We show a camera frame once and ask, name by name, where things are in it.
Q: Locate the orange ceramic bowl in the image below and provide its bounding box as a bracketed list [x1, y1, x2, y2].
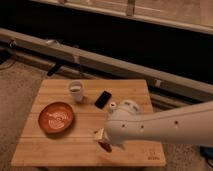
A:
[38, 102, 74, 134]

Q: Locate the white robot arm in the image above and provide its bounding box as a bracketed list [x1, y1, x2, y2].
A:
[94, 100, 213, 147]

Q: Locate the white patterned ceramic bottle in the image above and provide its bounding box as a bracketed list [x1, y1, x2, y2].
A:
[109, 102, 117, 111]

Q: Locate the wooden table board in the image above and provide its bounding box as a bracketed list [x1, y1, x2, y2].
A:
[11, 79, 166, 167]

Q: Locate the black smartphone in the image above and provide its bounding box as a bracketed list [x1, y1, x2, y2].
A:
[95, 91, 112, 109]

